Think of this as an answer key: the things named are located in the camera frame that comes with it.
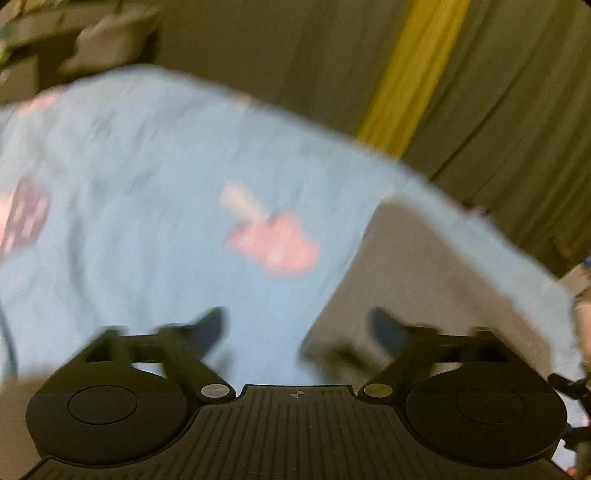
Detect blue printed bedsheet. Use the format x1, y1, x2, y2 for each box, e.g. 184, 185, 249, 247
0, 64, 583, 386

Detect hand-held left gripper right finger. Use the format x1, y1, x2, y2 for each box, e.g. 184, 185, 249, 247
358, 306, 525, 402

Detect grey pants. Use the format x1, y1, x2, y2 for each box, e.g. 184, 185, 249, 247
299, 202, 573, 389

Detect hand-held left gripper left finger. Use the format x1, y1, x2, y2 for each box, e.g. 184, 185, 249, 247
76, 306, 237, 402

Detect olive curtain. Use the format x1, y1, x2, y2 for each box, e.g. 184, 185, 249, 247
156, 0, 591, 278

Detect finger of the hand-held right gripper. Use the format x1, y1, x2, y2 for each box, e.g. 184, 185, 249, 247
547, 372, 591, 459

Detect yellow curtain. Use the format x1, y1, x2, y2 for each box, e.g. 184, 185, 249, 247
355, 0, 472, 160

